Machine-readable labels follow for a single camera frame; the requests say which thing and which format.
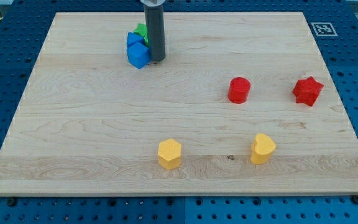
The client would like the wooden board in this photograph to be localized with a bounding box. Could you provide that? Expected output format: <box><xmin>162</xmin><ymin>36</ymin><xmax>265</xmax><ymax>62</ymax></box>
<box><xmin>0</xmin><ymin>12</ymin><xmax>358</xmax><ymax>197</ymax></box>

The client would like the blue block behind cube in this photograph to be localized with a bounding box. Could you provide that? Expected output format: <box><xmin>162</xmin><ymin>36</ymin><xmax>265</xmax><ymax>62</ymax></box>
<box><xmin>126</xmin><ymin>32</ymin><xmax>145</xmax><ymax>47</ymax></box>

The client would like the yellow hexagon block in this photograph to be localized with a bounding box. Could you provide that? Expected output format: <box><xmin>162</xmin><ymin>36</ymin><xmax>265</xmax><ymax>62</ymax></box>
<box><xmin>157</xmin><ymin>139</ymin><xmax>181</xmax><ymax>170</ymax></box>

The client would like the red cylinder block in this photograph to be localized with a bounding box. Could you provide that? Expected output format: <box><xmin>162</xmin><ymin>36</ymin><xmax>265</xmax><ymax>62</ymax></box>
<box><xmin>227</xmin><ymin>77</ymin><xmax>251</xmax><ymax>104</ymax></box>

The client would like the yellow heart block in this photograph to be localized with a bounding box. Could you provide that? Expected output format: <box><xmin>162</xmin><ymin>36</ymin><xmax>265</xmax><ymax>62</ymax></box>
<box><xmin>250</xmin><ymin>133</ymin><xmax>277</xmax><ymax>164</ymax></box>

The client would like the green block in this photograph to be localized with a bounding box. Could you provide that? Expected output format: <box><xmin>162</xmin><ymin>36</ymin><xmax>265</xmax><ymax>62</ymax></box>
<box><xmin>134</xmin><ymin>23</ymin><xmax>149</xmax><ymax>47</ymax></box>

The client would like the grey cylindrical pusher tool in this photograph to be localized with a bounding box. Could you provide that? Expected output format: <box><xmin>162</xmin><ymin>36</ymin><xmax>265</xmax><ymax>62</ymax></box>
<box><xmin>140</xmin><ymin>0</ymin><xmax>166</xmax><ymax>62</ymax></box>

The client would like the red star block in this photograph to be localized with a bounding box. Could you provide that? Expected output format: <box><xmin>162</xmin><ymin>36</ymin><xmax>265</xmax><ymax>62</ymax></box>
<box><xmin>293</xmin><ymin>77</ymin><xmax>324</xmax><ymax>106</ymax></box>

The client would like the white fiducial marker tag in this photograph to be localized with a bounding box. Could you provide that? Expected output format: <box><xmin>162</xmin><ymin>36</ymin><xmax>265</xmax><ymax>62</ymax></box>
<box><xmin>311</xmin><ymin>22</ymin><xmax>337</xmax><ymax>37</ymax></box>

